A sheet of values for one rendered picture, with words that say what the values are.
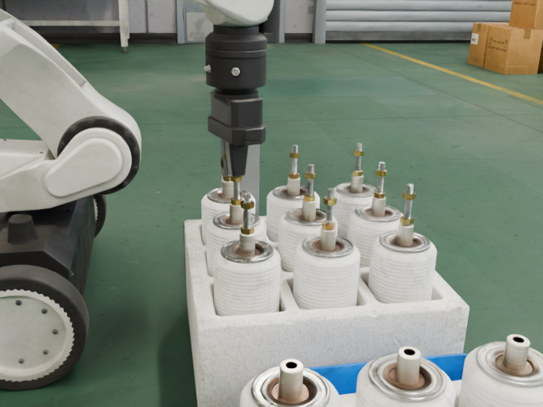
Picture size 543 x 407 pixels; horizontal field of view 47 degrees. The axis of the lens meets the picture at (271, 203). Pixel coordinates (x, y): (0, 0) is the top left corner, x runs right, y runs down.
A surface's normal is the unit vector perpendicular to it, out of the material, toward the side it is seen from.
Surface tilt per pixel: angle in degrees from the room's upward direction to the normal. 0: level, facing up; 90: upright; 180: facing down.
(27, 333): 90
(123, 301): 0
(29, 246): 0
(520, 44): 90
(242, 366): 90
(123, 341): 0
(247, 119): 90
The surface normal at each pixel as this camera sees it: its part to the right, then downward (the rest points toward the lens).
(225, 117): -0.88, 0.15
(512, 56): 0.17, 0.35
